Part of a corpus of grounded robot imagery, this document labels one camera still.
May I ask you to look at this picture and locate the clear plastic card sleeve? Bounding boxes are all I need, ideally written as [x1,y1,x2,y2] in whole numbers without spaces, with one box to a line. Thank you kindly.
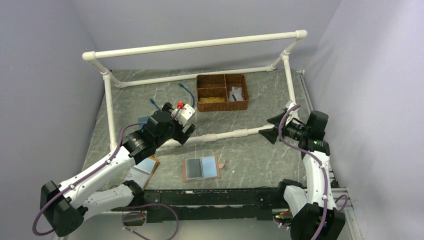
[122,156,160,190]

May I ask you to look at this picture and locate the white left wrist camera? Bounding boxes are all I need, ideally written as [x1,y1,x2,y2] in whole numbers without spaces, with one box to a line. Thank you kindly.
[171,101,196,127]

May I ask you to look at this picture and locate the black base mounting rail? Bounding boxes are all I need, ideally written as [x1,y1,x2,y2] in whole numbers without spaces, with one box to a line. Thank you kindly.
[110,187,308,223]

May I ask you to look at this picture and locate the brown wicker divided basket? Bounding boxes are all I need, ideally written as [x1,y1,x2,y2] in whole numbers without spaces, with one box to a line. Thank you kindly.
[196,73,249,112]

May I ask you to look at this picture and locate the aluminium extrusion rail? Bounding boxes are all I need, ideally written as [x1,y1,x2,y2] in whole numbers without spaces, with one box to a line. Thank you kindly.
[52,188,364,240]

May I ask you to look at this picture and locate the blue leather card holder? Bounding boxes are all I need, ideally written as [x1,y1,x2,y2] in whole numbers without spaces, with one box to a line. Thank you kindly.
[137,116,150,125]

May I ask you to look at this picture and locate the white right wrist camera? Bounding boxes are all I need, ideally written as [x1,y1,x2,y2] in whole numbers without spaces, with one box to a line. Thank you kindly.
[285,99,300,121]

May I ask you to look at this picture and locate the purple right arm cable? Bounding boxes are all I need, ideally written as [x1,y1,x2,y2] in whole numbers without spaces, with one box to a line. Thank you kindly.
[273,104,349,240]

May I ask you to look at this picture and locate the blue ethernet cable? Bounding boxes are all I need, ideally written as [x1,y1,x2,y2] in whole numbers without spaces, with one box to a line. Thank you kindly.
[149,83,196,110]

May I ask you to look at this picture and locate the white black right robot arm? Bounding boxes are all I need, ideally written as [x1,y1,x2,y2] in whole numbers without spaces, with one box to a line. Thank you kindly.
[259,106,346,240]

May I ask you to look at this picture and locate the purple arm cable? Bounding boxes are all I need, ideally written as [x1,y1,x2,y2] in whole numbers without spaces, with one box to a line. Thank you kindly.
[32,107,180,240]
[273,104,349,240]

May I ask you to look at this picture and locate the white PVC pipe frame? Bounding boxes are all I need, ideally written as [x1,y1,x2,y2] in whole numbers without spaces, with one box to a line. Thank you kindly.
[82,29,308,150]

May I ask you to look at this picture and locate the orange credit card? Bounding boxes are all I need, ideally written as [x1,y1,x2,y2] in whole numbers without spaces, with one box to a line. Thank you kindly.
[208,97,225,103]
[198,97,211,104]
[216,97,226,103]
[206,97,219,103]

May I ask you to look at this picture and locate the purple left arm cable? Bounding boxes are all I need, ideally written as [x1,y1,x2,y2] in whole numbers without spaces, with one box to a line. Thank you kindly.
[32,107,180,240]

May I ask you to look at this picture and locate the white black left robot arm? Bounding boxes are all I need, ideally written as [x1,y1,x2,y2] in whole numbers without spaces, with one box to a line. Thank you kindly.
[32,102,196,237]

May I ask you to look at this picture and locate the grey cards in basket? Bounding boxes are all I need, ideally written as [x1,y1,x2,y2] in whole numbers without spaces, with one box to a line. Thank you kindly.
[228,86,245,102]

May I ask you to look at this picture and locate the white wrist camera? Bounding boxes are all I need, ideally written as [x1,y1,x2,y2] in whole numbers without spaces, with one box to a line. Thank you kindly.
[171,101,196,127]
[285,99,300,121]

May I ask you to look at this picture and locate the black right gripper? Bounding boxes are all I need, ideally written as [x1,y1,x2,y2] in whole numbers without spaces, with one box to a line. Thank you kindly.
[258,112,309,144]

